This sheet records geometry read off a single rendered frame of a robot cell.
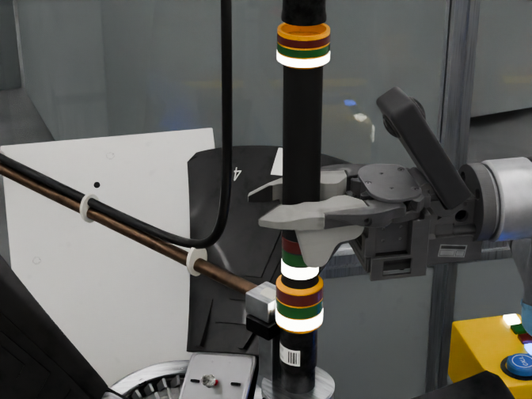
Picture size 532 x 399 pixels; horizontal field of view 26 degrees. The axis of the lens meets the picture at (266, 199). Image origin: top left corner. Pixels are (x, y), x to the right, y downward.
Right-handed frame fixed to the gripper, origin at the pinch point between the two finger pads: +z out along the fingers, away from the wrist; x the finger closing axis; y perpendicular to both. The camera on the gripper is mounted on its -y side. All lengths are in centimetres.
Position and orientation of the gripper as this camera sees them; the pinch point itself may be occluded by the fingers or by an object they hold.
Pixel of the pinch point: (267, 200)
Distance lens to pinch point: 100.5
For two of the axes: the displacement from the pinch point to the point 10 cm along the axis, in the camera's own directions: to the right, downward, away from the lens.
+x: -2.1, -4.4, 8.7
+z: -9.8, 0.9, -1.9
